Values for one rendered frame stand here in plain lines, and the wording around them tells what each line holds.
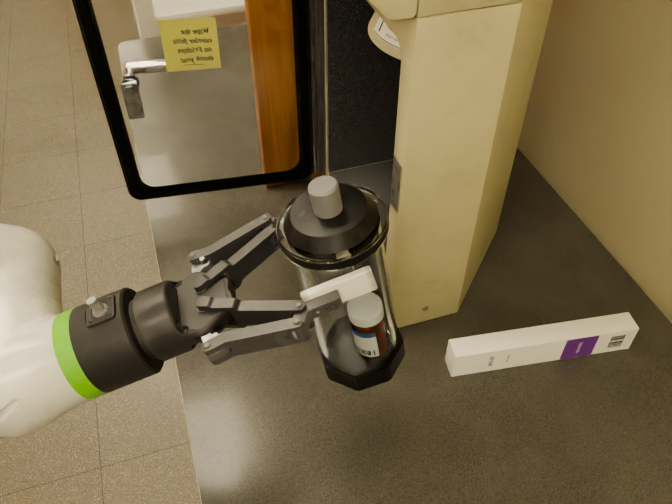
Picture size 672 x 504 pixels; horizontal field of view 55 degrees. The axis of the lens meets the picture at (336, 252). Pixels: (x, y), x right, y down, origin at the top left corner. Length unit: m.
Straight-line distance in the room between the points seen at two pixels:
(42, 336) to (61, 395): 0.06
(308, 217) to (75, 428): 1.55
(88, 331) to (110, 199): 2.10
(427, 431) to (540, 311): 0.27
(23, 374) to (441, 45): 0.50
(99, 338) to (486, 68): 0.47
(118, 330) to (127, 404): 1.43
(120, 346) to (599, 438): 0.59
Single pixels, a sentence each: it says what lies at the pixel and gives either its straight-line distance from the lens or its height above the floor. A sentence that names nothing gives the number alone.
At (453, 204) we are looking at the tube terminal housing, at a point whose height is 1.16.
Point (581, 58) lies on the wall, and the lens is 1.17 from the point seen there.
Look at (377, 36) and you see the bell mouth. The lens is 0.79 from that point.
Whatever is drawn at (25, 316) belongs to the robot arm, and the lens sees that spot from 0.71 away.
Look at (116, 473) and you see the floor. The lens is 1.96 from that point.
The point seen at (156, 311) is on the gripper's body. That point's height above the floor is 1.21.
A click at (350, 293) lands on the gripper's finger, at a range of 0.61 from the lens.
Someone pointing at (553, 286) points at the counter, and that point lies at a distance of 1.05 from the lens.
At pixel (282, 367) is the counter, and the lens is 0.90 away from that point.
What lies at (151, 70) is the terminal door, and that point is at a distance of 0.97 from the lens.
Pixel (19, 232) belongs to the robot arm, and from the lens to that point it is 0.77.
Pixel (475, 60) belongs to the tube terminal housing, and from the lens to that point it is 0.69.
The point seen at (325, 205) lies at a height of 1.30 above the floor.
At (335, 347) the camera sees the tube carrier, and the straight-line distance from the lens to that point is 0.70.
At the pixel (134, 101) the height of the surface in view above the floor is 1.18.
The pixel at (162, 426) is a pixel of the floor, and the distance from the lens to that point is 2.00.
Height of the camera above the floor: 1.68
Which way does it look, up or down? 45 degrees down
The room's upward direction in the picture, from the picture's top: straight up
